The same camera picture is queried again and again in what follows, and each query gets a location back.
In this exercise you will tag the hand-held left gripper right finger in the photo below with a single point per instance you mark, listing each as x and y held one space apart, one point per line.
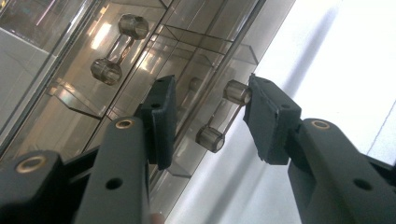
330 174

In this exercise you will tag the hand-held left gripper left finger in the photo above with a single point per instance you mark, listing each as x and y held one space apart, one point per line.
118 174

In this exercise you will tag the smoky transparent drawer box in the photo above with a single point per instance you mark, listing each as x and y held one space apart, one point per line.
193 18

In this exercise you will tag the white table board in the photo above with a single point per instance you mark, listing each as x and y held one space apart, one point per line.
342 62

